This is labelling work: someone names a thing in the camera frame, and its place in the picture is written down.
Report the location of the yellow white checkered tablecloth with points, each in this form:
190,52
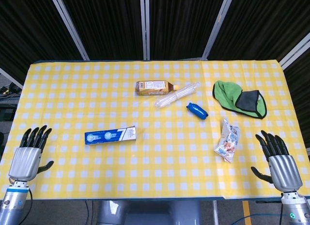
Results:
155,171

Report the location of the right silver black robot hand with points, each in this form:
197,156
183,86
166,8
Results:
284,170

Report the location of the white printed snack bag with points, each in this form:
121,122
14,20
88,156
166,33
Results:
228,141

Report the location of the green grey microfiber cloth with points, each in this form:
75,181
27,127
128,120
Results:
227,94

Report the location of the white partition frame post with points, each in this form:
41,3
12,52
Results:
145,26
294,50
10,77
218,26
70,26

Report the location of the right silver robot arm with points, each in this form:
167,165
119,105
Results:
296,208

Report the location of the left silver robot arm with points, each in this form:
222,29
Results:
12,205

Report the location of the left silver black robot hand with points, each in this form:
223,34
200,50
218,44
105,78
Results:
24,162

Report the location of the clear plastic straw bundle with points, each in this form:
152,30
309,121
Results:
176,94

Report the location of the brown tea bottle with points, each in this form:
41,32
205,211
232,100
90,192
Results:
151,88

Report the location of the blue foil packet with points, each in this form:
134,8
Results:
196,110

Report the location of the blue white toothpaste box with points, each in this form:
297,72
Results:
106,136

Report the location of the grey robot torso base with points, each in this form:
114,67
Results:
150,213

